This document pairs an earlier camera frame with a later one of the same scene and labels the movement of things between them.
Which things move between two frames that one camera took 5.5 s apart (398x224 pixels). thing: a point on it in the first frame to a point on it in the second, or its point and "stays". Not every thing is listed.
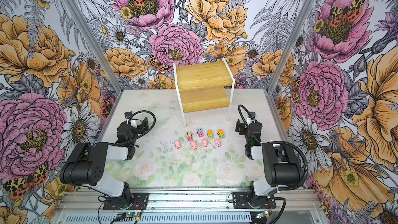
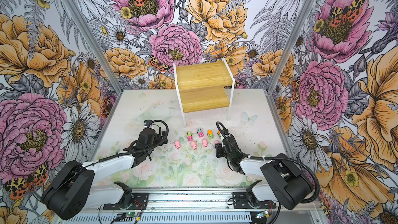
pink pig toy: [194, 145] stays
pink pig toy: [177, 144] stays
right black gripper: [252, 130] to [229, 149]
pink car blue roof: [200, 134] stays
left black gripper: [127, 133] to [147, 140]
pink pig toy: [204, 143] stays
